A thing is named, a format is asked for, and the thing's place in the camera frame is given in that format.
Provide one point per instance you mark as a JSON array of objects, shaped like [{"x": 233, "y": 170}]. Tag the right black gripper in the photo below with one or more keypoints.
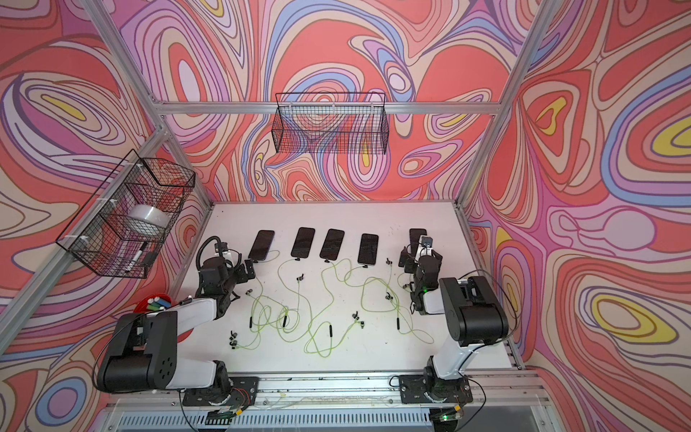
[{"x": 406, "y": 258}]

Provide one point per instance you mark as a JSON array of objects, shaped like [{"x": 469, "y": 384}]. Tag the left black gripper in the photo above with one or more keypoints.
[{"x": 238, "y": 271}]

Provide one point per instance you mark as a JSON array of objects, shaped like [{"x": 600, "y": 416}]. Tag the blue phone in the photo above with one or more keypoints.
[{"x": 413, "y": 240}]

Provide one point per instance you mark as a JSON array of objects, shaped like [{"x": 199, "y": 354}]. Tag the green earphones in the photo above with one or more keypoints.
[
  {"x": 381, "y": 295},
  {"x": 260, "y": 317},
  {"x": 405, "y": 282},
  {"x": 342, "y": 271},
  {"x": 292, "y": 320}
]

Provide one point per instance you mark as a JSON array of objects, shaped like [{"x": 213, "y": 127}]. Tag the black phone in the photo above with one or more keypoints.
[
  {"x": 303, "y": 242},
  {"x": 332, "y": 245},
  {"x": 262, "y": 245},
  {"x": 368, "y": 249}
]

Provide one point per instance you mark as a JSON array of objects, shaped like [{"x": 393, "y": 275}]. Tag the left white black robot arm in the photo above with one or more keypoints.
[{"x": 142, "y": 355}]

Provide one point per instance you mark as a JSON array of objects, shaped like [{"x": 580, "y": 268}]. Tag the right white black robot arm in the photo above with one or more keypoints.
[{"x": 474, "y": 319}]

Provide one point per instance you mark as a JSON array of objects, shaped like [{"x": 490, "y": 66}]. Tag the red cup with markers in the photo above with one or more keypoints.
[{"x": 159, "y": 303}]

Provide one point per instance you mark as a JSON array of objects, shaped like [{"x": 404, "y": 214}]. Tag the black marker in basket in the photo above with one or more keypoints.
[{"x": 143, "y": 259}]

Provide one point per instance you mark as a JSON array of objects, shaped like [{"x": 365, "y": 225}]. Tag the white tape roll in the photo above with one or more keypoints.
[{"x": 146, "y": 218}]

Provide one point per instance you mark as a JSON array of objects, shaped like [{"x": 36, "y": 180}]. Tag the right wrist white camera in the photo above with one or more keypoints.
[{"x": 425, "y": 245}]

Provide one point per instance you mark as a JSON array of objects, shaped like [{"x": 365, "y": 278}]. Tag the wrist white camera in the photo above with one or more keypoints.
[
  {"x": 425, "y": 245},
  {"x": 229, "y": 254}
]

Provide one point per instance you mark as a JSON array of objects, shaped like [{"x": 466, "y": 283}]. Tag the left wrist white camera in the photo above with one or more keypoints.
[{"x": 229, "y": 254}]

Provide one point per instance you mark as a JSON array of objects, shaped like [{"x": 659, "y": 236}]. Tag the left black wire basket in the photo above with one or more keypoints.
[{"x": 125, "y": 229}]

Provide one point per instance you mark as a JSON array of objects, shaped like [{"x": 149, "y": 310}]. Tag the black wire basket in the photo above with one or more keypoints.
[
  {"x": 125, "y": 229},
  {"x": 352, "y": 123}
]

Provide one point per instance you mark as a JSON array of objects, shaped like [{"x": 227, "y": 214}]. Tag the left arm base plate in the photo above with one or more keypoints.
[{"x": 238, "y": 392}]

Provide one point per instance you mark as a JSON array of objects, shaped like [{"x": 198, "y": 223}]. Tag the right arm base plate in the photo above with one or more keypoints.
[{"x": 419, "y": 389}]

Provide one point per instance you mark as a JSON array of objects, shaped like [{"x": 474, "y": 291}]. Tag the back black wire basket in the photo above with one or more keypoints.
[{"x": 352, "y": 123}]

